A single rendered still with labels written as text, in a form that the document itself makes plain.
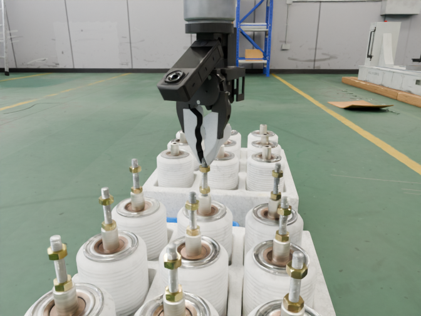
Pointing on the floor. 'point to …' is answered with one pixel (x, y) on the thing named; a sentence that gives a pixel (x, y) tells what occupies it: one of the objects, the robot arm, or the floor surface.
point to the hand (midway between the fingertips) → (202, 157)
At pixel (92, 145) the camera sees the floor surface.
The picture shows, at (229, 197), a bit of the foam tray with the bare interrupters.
